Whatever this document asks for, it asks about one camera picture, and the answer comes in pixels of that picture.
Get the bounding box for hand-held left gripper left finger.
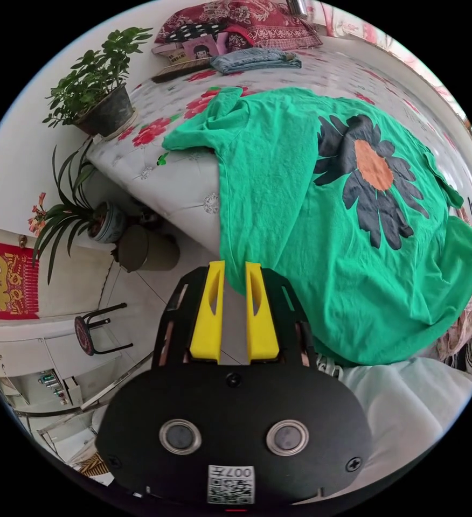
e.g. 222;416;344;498
190;260;226;363

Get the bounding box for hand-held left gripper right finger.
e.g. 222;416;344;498
245;261;280;364

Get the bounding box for green shirt with flower print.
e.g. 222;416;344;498
161;86;472;367

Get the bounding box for grey round bin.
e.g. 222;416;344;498
116;224;181;273

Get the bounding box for black stool with red seat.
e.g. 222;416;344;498
73;302;134;357

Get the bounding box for long-leaved plant in patterned pot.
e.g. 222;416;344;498
27;137;128;286

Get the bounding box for person's body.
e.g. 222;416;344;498
316;352;472;479

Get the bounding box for white cupboard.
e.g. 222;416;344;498
0;315;115;425

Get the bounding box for leafy plant in dark pot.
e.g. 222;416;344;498
41;26;154;138

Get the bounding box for bed with floral sheet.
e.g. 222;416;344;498
86;34;472;253

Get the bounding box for folded blue jeans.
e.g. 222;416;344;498
210;47;303;76

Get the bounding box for small carton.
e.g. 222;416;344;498
151;42;188;65

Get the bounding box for pink book with cartoon girl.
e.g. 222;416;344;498
182;37;221;62

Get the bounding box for black dotted cushion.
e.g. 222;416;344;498
167;20;230;46

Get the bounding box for red patterned pillow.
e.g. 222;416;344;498
154;1;324;52

